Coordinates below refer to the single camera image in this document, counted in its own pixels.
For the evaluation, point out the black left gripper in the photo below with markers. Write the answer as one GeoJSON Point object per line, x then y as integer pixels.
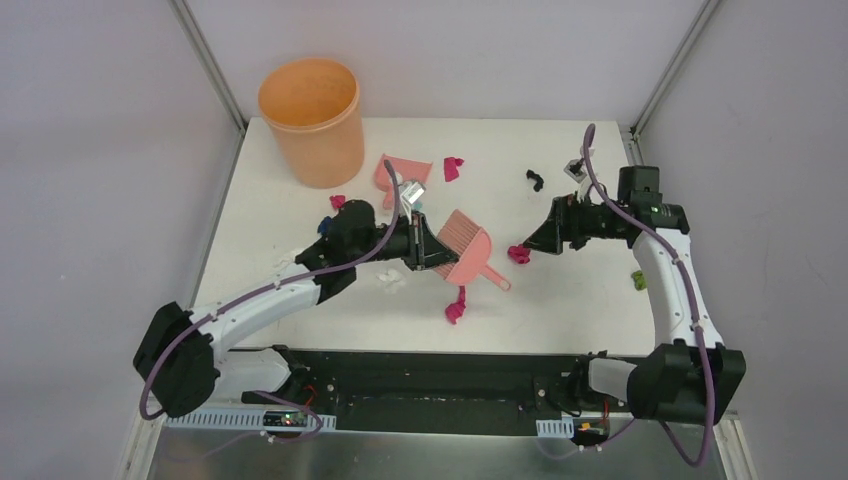
{"type": "Point", "coordinates": [418, 240]}

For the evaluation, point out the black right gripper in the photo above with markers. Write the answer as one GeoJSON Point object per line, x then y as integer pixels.
{"type": "Point", "coordinates": [562, 226]}

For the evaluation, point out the pink hand brush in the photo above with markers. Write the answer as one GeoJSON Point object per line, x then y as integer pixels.
{"type": "Point", "coordinates": [474, 247]}

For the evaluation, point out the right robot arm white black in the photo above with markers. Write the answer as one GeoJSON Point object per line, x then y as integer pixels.
{"type": "Point", "coordinates": [690, 376]}

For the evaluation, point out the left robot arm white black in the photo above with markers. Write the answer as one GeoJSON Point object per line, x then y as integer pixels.
{"type": "Point", "coordinates": [180, 355]}

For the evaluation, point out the magenta paper scrap centre right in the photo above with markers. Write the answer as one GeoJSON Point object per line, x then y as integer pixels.
{"type": "Point", "coordinates": [519, 254]}

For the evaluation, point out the white paper scrap centre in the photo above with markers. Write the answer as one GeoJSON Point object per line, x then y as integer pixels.
{"type": "Point", "coordinates": [391, 280]}

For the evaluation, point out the black paper scrap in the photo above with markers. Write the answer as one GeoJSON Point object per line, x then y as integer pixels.
{"type": "Point", "coordinates": [536, 179]}

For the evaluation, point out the magenta paper scrap bottom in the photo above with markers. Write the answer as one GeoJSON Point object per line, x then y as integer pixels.
{"type": "Point", "coordinates": [455, 310]}

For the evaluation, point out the pink plastic dustpan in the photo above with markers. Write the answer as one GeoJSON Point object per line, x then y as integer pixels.
{"type": "Point", "coordinates": [405, 170]}

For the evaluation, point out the magenta paper scrap top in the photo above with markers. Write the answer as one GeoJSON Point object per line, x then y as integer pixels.
{"type": "Point", "coordinates": [451, 168]}

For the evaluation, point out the green paper scrap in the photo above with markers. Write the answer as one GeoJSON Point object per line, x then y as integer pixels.
{"type": "Point", "coordinates": [639, 280]}

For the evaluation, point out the small magenta paper scrap left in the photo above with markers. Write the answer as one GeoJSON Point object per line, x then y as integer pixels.
{"type": "Point", "coordinates": [337, 201]}

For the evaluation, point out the dark blue paper scrap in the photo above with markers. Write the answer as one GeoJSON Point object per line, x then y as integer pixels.
{"type": "Point", "coordinates": [324, 225]}

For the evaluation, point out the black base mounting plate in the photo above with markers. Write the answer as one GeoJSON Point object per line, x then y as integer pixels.
{"type": "Point", "coordinates": [438, 393]}

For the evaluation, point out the orange plastic bin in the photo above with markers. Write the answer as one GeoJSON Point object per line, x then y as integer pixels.
{"type": "Point", "coordinates": [312, 107]}

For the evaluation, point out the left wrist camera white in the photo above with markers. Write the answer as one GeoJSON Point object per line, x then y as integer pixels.
{"type": "Point", "coordinates": [410, 192]}

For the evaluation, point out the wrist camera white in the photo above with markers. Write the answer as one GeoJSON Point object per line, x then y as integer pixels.
{"type": "Point", "coordinates": [575, 169]}
{"type": "Point", "coordinates": [410, 192]}

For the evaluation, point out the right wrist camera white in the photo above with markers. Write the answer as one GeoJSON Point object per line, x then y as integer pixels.
{"type": "Point", "coordinates": [575, 169]}

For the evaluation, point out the right white slotted cable duct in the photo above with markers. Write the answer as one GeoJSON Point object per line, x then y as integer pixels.
{"type": "Point", "coordinates": [555, 428]}

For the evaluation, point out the white slotted cable duct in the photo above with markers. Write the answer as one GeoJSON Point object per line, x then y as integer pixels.
{"type": "Point", "coordinates": [555, 428]}
{"type": "Point", "coordinates": [274, 420]}

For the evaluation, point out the left white slotted cable duct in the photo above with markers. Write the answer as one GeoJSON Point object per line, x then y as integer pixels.
{"type": "Point", "coordinates": [274, 420]}

